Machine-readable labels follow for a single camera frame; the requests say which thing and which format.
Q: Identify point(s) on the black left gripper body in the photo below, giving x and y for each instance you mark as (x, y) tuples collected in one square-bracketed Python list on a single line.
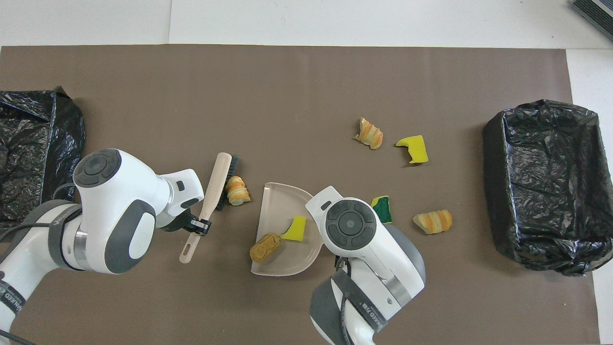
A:
[(177, 224)]

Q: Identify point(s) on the beige brush with black bristles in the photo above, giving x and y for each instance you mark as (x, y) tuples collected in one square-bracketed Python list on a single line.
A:
[(215, 187)]

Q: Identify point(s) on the orange striped croissant piece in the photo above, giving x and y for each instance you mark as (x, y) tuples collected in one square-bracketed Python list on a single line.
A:
[(369, 134), (237, 190), (433, 222)]

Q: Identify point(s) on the tan oval bread roll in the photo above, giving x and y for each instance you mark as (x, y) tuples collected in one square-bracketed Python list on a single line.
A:
[(265, 247)]

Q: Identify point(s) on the beige plastic dustpan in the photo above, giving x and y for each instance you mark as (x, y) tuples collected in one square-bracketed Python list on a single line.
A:
[(282, 201)]

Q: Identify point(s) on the green and yellow sponge piece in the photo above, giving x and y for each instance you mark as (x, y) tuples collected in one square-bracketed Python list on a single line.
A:
[(296, 229), (384, 211)]

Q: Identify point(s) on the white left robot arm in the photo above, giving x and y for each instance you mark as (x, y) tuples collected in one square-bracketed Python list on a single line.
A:
[(115, 201)]

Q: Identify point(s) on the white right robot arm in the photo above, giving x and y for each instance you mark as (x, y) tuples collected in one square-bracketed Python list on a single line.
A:
[(373, 268)]

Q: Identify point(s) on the bin lined with black bag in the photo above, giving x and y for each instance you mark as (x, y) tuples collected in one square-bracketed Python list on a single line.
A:
[(546, 191), (28, 143)]

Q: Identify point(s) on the brown table mat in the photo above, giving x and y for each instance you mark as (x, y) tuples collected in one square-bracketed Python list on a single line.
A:
[(191, 96)]

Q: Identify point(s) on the dark grey ribbed device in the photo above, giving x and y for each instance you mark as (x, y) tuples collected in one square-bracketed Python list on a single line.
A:
[(596, 14)]

